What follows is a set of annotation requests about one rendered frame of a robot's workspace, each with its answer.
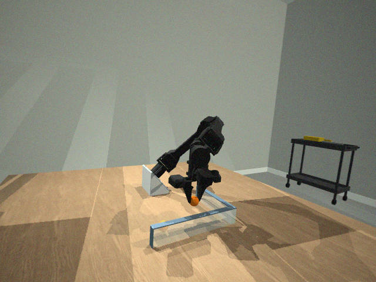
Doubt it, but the clear l-shaped glass wall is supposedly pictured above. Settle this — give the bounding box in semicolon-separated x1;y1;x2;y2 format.
153;192;237;248

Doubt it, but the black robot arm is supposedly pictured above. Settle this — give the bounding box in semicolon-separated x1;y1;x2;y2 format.
151;116;224;186

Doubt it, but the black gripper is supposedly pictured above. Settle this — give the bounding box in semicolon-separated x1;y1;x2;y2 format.
168;159;221;203

